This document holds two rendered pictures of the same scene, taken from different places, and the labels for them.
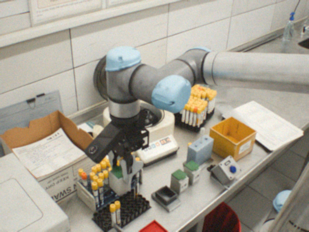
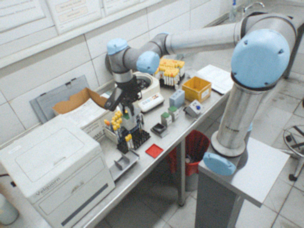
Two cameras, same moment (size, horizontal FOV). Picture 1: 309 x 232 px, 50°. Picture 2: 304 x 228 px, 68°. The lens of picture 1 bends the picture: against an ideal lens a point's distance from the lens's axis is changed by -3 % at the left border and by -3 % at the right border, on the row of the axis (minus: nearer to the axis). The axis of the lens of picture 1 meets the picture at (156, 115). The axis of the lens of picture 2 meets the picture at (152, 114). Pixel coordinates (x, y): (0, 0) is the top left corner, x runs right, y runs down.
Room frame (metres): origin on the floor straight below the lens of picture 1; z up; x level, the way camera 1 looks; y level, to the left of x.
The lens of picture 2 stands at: (-0.10, -0.05, 1.77)
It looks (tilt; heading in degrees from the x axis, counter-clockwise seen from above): 41 degrees down; 2
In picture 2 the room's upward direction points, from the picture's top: 7 degrees counter-clockwise
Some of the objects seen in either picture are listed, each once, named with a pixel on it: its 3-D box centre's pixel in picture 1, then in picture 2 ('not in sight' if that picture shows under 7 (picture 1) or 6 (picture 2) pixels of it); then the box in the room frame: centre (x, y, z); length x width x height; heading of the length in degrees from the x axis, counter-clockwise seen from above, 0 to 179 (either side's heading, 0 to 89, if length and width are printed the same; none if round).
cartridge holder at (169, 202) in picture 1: (166, 196); (159, 129); (0.78, -0.05, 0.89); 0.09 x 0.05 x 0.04; 44
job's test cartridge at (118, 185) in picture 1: (119, 180); (128, 121); (0.66, 0.09, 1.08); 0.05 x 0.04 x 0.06; 42
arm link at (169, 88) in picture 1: (165, 85); (144, 59); (0.63, -0.02, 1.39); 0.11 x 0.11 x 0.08; 55
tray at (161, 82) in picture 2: (184, 119); (166, 82); (1.24, -0.13, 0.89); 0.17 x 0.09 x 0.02; 62
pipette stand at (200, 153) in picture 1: (199, 152); (177, 101); (0.97, -0.17, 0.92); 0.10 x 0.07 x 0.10; 137
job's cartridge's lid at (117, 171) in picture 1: (119, 170); (127, 115); (0.66, 0.09, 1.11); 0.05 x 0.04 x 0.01; 42
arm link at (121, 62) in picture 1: (124, 74); (119, 55); (0.67, 0.07, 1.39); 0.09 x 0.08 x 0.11; 55
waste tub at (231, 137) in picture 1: (231, 139); (196, 90); (1.06, -0.30, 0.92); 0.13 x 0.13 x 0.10; 42
